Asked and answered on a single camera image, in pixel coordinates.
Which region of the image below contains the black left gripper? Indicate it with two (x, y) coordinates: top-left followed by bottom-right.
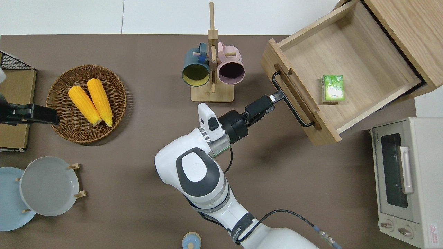
(0, 95), (61, 125)

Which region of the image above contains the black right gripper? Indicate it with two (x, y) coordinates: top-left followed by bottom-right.
(218, 90), (287, 144)

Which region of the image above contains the black metal drawer handle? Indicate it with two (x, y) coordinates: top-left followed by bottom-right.
(272, 70), (316, 128)

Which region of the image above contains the light wooden drawer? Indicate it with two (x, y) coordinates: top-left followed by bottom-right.
(261, 0), (423, 146)

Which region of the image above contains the white grid pattern box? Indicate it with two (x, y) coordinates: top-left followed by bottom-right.
(0, 51), (37, 153)

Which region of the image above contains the round brown wicker basket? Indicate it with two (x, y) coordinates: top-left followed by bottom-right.
(46, 65), (127, 144)

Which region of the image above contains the pink mug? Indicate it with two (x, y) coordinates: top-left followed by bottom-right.
(217, 41), (245, 85)

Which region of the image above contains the green drink carton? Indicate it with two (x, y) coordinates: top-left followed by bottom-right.
(321, 74), (345, 104)

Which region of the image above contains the yellow corn cob blunt tip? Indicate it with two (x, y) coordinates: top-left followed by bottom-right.
(68, 86), (103, 126)

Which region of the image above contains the wooden mug tree stand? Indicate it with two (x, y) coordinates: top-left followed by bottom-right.
(191, 2), (237, 103)

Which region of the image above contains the wooden plate rack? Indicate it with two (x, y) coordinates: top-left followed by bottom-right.
(15, 163), (87, 213)

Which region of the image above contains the grey plate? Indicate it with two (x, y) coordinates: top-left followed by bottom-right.
(20, 156), (79, 217)

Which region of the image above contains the yellow corn cob pointed tip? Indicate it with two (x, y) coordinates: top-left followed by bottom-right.
(87, 78), (114, 128)

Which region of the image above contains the teal mug yellow inside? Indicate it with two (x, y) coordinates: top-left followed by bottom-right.
(182, 43), (211, 87)

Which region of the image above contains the light blue plate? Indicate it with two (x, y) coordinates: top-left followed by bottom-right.
(0, 167), (37, 232)

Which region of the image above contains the brown table mat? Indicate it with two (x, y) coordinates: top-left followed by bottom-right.
(0, 34), (417, 249)

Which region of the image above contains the light wooden cabinet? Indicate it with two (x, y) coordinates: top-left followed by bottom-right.
(334, 0), (443, 104)

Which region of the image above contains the white toaster oven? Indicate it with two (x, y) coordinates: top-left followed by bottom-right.
(371, 117), (443, 249)

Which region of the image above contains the black wire basket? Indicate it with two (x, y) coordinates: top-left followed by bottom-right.
(0, 51), (32, 71)

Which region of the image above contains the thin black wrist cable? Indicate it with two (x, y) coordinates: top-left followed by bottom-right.
(223, 147), (235, 175)

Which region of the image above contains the black cable silver connector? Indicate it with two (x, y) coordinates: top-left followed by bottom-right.
(235, 209), (344, 249)

